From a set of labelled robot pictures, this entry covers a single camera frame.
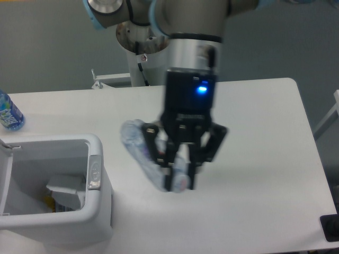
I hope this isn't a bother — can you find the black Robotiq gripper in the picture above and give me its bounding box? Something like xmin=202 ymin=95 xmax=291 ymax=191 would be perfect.
xmin=141 ymin=69 xmax=228 ymax=192

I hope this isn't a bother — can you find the crushed clear plastic bottle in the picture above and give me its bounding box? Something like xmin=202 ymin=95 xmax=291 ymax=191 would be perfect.
xmin=120 ymin=119 xmax=191 ymax=193

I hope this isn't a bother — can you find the white paper carton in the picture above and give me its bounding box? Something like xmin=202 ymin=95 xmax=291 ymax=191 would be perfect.
xmin=46 ymin=175 xmax=86 ymax=211

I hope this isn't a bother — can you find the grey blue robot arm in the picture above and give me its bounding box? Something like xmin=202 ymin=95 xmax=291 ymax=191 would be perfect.
xmin=83 ymin=1 xmax=262 ymax=193

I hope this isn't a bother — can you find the yellow trash in can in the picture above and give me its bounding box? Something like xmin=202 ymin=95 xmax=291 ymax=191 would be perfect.
xmin=43 ymin=191 xmax=56 ymax=213

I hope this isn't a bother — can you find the white trash can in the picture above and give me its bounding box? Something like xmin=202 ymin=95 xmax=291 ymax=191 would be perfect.
xmin=1 ymin=134 xmax=113 ymax=244

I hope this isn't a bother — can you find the black clamp at table edge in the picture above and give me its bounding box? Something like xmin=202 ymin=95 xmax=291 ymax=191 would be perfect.
xmin=320 ymin=214 xmax=338 ymax=242

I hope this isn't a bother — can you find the blue labelled water bottle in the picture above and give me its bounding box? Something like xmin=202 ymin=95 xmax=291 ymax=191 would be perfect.
xmin=1 ymin=90 xmax=25 ymax=131

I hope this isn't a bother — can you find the white pedestal base frame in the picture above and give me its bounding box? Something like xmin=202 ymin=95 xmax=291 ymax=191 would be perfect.
xmin=91 ymin=69 xmax=131 ymax=89

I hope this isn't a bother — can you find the black pedestal cable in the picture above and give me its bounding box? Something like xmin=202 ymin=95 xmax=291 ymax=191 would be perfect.
xmin=135 ymin=41 xmax=150 ymax=87

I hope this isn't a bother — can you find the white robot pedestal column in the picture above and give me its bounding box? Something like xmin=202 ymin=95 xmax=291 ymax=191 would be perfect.
xmin=116 ymin=21 xmax=169 ymax=87

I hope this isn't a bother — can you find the white frame at right edge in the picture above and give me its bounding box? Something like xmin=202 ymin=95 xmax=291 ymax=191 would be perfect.
xmin=313 ymin=89 xmax=338 ymax=140

